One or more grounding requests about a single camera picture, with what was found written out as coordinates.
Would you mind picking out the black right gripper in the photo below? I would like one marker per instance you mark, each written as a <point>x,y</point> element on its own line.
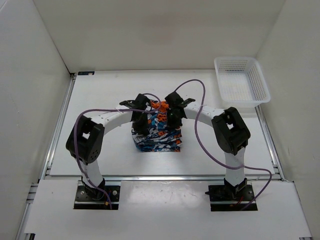
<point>171,124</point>

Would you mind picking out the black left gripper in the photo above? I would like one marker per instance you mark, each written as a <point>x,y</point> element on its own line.
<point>141,129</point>

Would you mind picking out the colourful patterned shorts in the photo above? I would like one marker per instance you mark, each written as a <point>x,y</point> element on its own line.
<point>154,134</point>

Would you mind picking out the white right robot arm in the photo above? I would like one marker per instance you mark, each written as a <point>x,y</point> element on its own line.
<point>231,132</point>

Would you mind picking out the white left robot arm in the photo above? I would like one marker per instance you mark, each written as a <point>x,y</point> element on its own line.
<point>85,140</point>

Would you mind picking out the blue label sticker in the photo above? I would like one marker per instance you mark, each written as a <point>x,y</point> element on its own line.
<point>86,73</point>

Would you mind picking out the white perforated plastic basket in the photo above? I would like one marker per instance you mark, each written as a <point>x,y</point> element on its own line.
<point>241,82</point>

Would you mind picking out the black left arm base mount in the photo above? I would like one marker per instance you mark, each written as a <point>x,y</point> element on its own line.
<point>85,201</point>

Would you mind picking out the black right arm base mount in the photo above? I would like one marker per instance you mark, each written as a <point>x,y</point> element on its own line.
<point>222,200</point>

